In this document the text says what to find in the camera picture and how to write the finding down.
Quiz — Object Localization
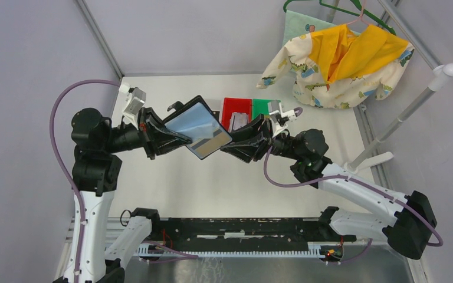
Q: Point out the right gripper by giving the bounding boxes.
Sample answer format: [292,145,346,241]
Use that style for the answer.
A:
[221,113,303,163]

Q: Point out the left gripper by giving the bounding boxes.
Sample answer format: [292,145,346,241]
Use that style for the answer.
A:
[104,105,192,157]

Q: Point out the credit card with magnetic stripe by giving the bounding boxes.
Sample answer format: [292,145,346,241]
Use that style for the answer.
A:
[188,127,232,160]

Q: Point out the black leather card holder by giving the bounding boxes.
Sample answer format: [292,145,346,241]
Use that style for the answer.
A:
[163,96,227,148]

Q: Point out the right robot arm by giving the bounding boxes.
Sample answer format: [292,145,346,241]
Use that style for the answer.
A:
[220,116,444,260]

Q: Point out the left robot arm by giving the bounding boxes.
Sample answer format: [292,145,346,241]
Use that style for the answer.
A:
[58,108,192,282]

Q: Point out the cards in red bin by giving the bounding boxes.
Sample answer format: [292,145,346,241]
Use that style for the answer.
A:
[229,112,250,132]

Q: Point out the green plastic bin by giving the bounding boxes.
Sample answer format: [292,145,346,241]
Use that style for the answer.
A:
[251,99,272,121]

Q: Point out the red plastic bin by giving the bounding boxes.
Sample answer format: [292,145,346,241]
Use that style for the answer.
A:
[220,97,252,132]

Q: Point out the white plastic bin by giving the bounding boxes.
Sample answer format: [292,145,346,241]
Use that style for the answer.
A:
[205,98,223,121]

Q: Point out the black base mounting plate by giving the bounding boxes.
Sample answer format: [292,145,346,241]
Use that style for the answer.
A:
[145,218,357,252]

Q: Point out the yellow cream children's jacket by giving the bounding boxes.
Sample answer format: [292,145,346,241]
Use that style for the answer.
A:
[256,24,415,109]

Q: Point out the white clothes rack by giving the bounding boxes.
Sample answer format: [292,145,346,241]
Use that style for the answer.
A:
[342,0,453,175]

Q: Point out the light green towel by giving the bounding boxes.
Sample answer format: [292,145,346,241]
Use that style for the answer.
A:
[280,9,364,77]

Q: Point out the pink clothes hanger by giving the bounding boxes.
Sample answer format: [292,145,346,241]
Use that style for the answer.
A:
[346,0,370,28]

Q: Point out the green clothes hanger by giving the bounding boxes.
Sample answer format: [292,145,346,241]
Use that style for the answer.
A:
[282,0,401,38]

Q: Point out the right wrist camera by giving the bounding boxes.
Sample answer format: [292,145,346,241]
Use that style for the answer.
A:
[268,100,297,137]

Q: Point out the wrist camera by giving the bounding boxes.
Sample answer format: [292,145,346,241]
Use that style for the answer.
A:
[268,100,297,137]
[119,84,146,127]

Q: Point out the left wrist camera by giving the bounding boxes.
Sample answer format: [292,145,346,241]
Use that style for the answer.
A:
[119,84,146,127]

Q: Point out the white cable tray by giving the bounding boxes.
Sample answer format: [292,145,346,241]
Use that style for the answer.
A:
[134,243,342,261]

